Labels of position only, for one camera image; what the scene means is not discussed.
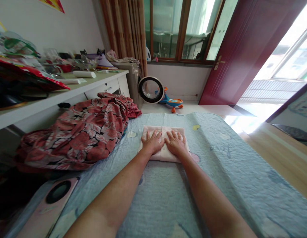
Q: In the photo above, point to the light blue quilted bedspread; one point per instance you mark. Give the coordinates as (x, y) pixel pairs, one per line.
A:
(168, 188)

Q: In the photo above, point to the blue orange ride-on toy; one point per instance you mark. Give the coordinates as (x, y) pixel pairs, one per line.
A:
(171, 100)

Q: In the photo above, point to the person's right hand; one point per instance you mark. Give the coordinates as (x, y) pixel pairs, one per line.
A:
(177, 146)

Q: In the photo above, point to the white tube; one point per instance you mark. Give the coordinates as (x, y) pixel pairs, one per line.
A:
(84, 74)

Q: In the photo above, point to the dark red door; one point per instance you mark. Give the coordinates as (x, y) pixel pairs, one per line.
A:
(245, 49)

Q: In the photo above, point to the striped brown curtain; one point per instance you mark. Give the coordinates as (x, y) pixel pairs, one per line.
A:
(125, 34)

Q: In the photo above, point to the wooden framed window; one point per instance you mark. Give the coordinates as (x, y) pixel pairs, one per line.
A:
(183, 29)

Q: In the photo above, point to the washing machine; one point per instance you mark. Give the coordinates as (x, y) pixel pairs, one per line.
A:
(141, 84)

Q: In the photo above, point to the person's left hand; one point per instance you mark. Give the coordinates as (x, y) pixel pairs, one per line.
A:
(151, 145)

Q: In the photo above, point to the white desk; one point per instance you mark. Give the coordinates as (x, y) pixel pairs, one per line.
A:
(69, 99)

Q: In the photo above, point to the pink smartphone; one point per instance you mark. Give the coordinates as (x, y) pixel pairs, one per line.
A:
(48, 208)

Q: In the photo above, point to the pink garment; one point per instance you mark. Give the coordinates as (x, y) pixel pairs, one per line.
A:
(163, 153)

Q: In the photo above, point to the red plastic bag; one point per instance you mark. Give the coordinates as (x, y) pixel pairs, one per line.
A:
(24, 74)

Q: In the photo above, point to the red floral fabric pile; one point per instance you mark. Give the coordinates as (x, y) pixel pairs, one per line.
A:
(79, 131)

